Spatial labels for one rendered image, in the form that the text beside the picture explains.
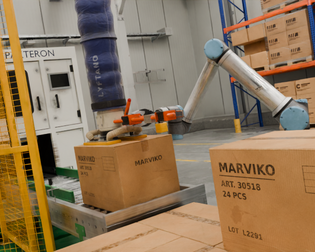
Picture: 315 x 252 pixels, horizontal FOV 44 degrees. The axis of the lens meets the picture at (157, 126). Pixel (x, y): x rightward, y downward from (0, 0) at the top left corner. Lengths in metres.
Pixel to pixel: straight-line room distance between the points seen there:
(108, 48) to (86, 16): 0.23
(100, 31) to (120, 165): 0.84
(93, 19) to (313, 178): 1.68
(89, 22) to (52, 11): 9.53
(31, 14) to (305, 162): 10.89
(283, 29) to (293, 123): 8.04
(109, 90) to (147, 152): 0.46
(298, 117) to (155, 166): 0.85
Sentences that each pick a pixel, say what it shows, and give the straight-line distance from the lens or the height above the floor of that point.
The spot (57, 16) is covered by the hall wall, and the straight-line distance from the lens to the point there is 11.99.
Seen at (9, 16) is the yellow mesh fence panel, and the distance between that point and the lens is 2.80.
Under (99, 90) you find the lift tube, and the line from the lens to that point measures 2.42.
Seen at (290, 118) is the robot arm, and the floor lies 0.95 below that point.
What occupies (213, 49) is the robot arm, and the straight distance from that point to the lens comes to 2.31.
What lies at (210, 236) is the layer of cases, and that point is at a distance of 1.74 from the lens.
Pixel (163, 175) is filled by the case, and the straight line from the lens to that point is 2.34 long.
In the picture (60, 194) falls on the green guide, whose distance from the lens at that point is 2.99.
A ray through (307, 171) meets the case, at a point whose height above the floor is 0.88.
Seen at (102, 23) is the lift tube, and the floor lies 1.68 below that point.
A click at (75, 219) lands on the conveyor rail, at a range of 2.50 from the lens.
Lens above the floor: 1.14
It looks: 3 degrees down
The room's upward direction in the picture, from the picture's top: 9 degrees counter-clockwise
